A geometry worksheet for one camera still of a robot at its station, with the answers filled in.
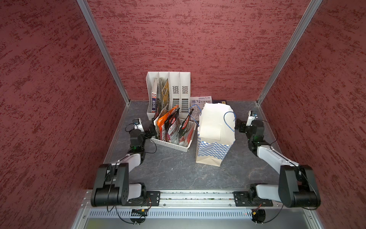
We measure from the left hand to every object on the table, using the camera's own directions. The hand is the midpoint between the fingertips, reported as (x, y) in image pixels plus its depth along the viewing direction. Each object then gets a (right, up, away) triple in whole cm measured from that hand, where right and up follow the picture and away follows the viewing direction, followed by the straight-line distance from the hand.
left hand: (144, 127), depth 90 cm
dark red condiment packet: (+26, 0, -10) cm, 28 cm away
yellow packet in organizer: (+12, +23, +14) cm, 29 cm away
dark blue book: (+57, +19, +32) cm, 68 cm away
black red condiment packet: (+19, +2, -7) cm, 20 cm away
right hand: (+65, +4, -1) cm, 65 cm away
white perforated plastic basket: (+22, -12, -1) cm, 25 cm away
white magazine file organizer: (+22, +28, +26) cm, 44 cm away
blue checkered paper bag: (+49, -6, +11) cm, 50 cm away
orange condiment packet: (+13, +3, -12) cm, 18 cm away
